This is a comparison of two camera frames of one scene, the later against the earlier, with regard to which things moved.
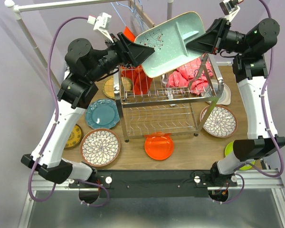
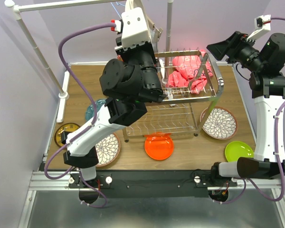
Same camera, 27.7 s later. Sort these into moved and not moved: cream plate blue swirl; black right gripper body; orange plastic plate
Moved: cream plate blue swirl; black right gripper body
Not moved: orange plastic plate
